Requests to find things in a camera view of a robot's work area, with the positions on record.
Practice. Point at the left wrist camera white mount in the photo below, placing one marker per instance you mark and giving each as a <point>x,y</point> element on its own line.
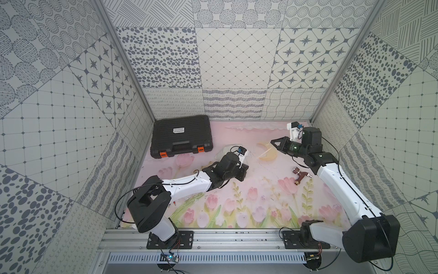
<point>241,152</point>

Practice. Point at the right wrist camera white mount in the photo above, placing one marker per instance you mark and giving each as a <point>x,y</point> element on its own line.
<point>295,129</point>

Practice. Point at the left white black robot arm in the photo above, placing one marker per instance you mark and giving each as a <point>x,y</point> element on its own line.
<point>149,202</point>

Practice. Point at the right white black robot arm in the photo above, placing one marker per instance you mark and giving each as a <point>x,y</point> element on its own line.
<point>372,234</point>

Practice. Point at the maroon hose spray nozzle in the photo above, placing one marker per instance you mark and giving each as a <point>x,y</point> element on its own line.
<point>301,175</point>

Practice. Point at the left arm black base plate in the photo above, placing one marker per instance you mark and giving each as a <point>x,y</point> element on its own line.
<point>182,240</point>

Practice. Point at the black plastic tool case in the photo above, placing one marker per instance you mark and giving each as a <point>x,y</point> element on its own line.
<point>174,136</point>

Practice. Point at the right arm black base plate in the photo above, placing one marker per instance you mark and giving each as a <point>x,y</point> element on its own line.
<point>294,240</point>

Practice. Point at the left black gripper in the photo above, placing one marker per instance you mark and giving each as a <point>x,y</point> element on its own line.
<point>242,171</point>

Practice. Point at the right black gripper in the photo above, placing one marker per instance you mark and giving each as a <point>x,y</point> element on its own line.
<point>285,141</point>

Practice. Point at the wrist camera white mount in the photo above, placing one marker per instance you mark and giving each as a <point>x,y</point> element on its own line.
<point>241,152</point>
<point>295,129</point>

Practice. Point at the cream cloth soil bag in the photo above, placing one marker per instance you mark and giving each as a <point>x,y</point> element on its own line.
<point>224,151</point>

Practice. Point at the black round controller under rail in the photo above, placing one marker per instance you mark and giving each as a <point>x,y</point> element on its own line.
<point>313,261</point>

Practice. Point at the aluminium mounting rail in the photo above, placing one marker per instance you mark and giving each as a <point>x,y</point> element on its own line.
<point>211,240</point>

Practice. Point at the small green circuit board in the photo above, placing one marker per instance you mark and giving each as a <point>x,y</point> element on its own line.
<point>170,257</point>

